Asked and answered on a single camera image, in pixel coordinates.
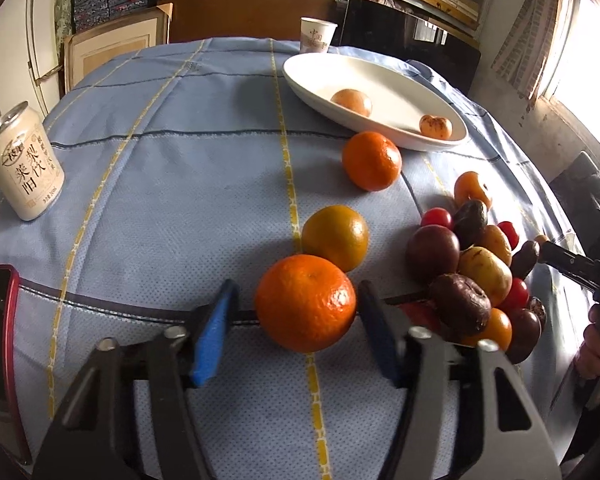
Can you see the red cherry tomato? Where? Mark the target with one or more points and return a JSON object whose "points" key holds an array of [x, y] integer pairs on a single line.
{"points": [[437, 216]]}

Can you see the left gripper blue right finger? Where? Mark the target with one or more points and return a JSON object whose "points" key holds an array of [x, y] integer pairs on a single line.
{"points": [[384, 326]]}

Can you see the dark red plum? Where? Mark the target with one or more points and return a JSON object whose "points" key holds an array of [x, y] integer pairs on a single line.
{"points": [[430, 252]]}

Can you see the bright orange mandarin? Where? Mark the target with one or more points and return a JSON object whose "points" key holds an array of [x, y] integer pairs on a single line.
{"points": [[305, 303]]}

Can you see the greenish orange mandarin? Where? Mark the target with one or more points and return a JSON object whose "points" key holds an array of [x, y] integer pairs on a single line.
{"points": [[338, 234]]}

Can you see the spotted orange persimmon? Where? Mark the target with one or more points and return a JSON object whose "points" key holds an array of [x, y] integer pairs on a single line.
{"points": [[435, 127]]}

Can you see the brown wooden board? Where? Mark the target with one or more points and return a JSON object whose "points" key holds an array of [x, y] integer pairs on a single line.
{"points": [[277, 19]]}

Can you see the tan onion-like fruit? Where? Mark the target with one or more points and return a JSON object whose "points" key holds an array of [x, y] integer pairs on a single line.
{"points": [[494, 239]]}

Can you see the wrinkled dark passion fruit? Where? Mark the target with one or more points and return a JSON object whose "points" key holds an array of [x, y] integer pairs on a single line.
{"points": [[525, 259]]}

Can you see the yellow-brown passion fruit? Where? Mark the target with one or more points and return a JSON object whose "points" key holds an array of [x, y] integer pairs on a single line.
{"points": [[487, 271]]}

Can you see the white paper cup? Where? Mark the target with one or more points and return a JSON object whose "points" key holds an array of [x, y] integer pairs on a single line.
{"points": [[316, 35]]}

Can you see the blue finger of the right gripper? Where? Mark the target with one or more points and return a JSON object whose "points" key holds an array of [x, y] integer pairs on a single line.
{"points": [[579, 269]]}

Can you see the light blue checked tablecloth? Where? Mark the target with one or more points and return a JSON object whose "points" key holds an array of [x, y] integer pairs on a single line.
{"points": [[190, 164]]}

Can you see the white beverage can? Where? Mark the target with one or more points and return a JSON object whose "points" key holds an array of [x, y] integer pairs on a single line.
{"points": [[31, 176]]}

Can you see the white oval plate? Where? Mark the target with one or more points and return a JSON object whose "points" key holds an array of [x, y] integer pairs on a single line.
{"points": [[398, 102]]}

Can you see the person's right hand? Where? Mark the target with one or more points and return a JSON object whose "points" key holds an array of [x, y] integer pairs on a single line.
{"points": [[587, 360]]}

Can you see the large tan round fruit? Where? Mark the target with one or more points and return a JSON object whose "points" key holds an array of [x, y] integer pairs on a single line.
{"points": [[354, 100]]}

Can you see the black panel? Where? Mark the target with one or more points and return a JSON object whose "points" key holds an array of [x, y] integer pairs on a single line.
{"points": [[374, 27]]}

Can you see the black jacket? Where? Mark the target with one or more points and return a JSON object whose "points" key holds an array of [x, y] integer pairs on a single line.
{"points": [[577, 189]]}

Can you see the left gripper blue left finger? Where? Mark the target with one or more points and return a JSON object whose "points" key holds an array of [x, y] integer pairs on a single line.
{"points": [[209, 333]]}

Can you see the dark purple passion fruit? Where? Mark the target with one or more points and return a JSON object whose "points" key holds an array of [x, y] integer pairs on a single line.
{"points": [[461, 304]]}

